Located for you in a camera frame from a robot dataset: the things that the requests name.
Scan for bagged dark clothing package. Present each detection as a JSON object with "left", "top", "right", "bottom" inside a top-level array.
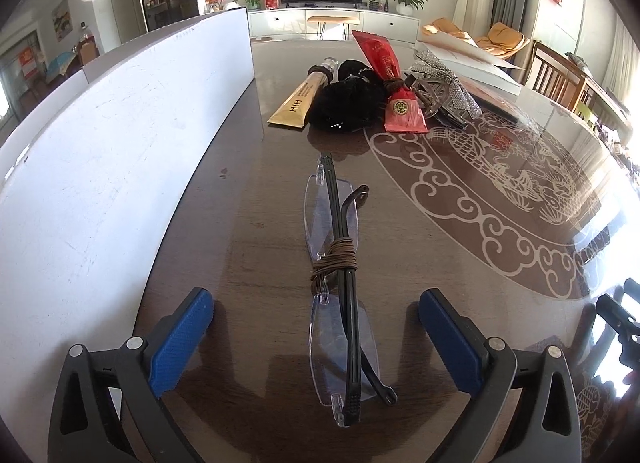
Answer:
[{"left": 468, "top": 86, "right": 540, "bottom": 136}]

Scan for flat white box with lid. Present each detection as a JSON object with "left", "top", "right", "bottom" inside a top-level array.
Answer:
[{"left": 414, "top": 32, "right": 522, "bottom": 96}]

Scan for gold cosmetic tube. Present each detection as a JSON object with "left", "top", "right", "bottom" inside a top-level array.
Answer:
[{"left": 267, "top": 56, "right": 338, "bottom": 129}]

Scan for clear glass hair clip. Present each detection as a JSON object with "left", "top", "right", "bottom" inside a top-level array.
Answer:
[{"left": 404, "top": 74, "right": 468, "bottom": 130}]

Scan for black velvet pouch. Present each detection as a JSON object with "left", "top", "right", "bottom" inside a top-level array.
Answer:
[{"left": 307, "top": 59, "right": 390, "bottom": 134}]

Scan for rhinestone silver bow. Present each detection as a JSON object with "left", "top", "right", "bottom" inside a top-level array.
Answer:
[{"left": 409, "top": 42, "right": 482, "bottom": 120}]

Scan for wooden dining chair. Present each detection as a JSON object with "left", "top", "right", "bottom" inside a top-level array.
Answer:
[{"left": 522, "top": 40, "right": 586, "bottom": 112}]

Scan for orange lounge chair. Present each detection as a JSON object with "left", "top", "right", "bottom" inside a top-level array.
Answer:
[{"left": 422, "top": 16, "right": 533, "bottom": 62}]

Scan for white tv cabinet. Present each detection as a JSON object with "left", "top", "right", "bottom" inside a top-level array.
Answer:
[{"left": 248, "top": 8, "right": 421, "bottom": 44}]

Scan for rimless eyeglasses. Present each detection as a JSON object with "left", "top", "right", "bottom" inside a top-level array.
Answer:
[{"left": 304, "top": 153, "right": 398, "bottom": 428}]

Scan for red snack packet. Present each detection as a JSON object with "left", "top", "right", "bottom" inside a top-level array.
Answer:
[{"left": 352, "top": 30, "right": 428, "bottom": 134}]

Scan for large white open box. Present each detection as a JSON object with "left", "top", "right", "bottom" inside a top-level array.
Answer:
[{"left": 1, "top": 9, "right": 254, "bottom": 462}]

